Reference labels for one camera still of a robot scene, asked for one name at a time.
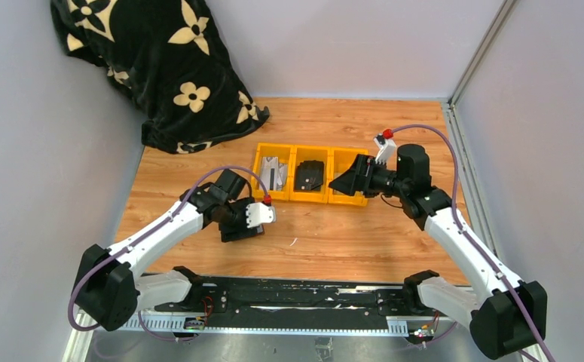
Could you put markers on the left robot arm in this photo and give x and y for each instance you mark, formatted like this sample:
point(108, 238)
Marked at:
point(111, 285)

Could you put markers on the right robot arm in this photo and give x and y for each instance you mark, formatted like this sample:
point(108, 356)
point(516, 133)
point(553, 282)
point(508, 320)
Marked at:
point(502, 313)

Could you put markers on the black floral blanket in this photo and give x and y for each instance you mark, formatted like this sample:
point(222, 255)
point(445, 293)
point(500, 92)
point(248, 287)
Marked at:
point(168, 59)

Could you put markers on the yellow bin right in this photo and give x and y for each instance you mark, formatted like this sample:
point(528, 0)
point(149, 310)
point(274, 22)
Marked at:
point(342, 160)

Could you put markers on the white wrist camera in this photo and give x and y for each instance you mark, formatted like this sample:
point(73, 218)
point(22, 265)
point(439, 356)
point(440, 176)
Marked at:
point(386, 148)
point(259, 213)

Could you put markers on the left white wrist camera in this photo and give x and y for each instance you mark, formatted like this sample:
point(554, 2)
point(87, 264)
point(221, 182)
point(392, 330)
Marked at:
point(259, 213)

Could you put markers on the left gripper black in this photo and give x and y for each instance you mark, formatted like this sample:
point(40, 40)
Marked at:
point(241, 231)

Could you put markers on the yellow bin left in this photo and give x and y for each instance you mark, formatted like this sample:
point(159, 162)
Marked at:
point(284, 152)

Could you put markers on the aluminium frame post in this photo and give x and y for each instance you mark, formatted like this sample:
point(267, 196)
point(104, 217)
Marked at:
point(502, 15)

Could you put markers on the silver cards pile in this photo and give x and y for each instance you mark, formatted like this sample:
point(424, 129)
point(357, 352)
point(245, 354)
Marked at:
point(273, 173)

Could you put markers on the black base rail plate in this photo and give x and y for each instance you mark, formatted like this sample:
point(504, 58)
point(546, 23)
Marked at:
point(300, 306)

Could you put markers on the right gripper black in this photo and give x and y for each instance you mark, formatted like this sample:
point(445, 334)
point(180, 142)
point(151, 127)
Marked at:
point(359, 177)

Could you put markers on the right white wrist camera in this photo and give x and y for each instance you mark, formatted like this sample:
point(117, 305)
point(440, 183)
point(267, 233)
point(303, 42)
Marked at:
point(386, 148)

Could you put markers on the yellow bin middle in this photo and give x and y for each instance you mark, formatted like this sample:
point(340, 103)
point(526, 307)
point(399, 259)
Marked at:
point(304, 153)

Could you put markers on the yellow bin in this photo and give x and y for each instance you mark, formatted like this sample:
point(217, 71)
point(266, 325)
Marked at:
point(304, 153)
point(284, 152)
point(342, 160)

